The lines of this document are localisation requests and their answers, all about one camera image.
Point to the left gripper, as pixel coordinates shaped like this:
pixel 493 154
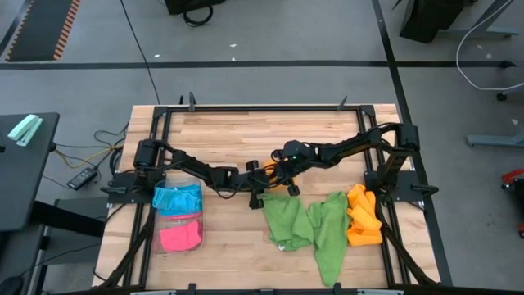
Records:
pixel 247 182

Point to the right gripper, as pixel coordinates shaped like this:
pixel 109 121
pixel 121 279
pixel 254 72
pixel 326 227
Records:
pixel 288 172

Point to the orange microfiber towel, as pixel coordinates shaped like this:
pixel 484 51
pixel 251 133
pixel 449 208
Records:
pixel 268 166
pixel 364 221

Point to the green microfiber towel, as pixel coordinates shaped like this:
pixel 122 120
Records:
pixel 331 246
pixel 286 223

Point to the blue microfiber towel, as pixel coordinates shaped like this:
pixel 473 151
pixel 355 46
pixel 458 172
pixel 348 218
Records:
pixel 163 189
pixel 180 201

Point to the clear plastic bin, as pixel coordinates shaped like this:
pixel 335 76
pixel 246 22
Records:
pixel 156 246

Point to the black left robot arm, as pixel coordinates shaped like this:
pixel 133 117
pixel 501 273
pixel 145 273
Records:
pixel 192 166

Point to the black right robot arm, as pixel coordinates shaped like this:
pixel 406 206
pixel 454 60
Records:
pixel 348 147

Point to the black power adapter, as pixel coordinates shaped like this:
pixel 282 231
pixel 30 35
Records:
pixel 82 179

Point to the black table crossbeam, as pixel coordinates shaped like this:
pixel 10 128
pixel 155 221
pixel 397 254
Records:
pixel 65 217

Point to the black box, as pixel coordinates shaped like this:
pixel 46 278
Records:
pixel 180 5

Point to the black cabinet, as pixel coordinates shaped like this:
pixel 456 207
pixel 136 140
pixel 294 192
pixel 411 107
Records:
pixel 430 18

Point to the grey desk foot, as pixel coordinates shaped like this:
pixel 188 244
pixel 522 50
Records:
pixel 495 140

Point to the black side table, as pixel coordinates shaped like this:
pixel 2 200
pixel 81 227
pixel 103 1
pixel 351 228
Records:
pixel 24 184

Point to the red cart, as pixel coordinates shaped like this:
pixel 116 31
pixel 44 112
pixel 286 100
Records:
pixel 513 176

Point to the black caster wheel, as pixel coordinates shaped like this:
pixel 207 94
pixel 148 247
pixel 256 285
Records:
pixel 502 96

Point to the mint green stapler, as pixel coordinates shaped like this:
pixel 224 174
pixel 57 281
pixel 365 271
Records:
pixel 24 130

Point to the black orange-edged floor mat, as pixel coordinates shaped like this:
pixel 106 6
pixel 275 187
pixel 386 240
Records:
pixel 41 28

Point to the black frame clamp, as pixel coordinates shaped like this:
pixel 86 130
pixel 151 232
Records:
pixel 342 104
pixel 191 102

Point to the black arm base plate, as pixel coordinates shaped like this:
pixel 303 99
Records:
pixel 409 184
pixel 123 198

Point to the grey desk frame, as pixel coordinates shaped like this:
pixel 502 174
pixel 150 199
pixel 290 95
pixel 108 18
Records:
pixel 483 31

